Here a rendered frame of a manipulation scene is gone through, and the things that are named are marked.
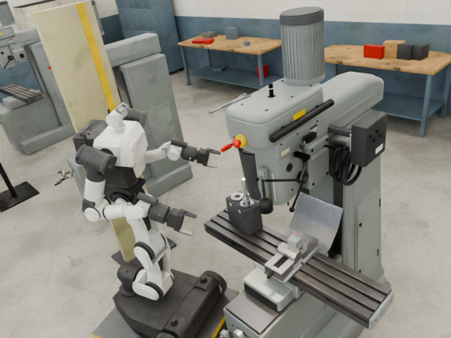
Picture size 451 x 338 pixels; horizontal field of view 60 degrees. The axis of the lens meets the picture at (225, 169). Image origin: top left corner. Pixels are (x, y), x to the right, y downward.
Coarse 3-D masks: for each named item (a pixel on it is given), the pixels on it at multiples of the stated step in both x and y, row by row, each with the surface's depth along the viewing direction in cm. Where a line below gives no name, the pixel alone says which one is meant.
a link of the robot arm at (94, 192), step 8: (88, 184) 181; (96, 184) 180; (104, 184) 185; (88, 192) 183; (96, 192) 183; (88, 200) 185; (96, 200) 186; (88, 208) 186; (88, 216) 188; (96, 216) 186
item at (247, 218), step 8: (240, 192) 252; (232, 200) 248; (240, 200) 246; (232, 208) 249; (240, 208) 240; (248, 208) 239; (256, 208) 240; (232, 216) 254; (240, 216) 243; (248, 216) 239; (256, 216) 243; (240, 224) 248; (248, 224) 241; (256, 224) 245; (248, 232) 244
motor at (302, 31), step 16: (288, 16) 172; (304, 16) 169; (320, 16) 171; (288, 32) 176; (304, 32) 172; (320, 32) 175; (288, 48) 180; (304, 48) 176; (320, 48) 178; (288, 64) 184; (304, 64) 179; (320, 64) 182; (288, 80) 188; (304, 80) 183; (320, 80) 186
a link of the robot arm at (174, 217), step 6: (162, 204) 182; (162, 210) 179; (168, 210) 181; (174, 210) 180; (180, 210) 179; (156, 216) 179; (162, 216) 178; (168, 216) 179; (174, 216) 178; (180, 216) 177; (162, 222) 180; (168, 222) 181; (174, 222) 180; (180, 222) 179; (174, 228) 181; (180, 228) 185
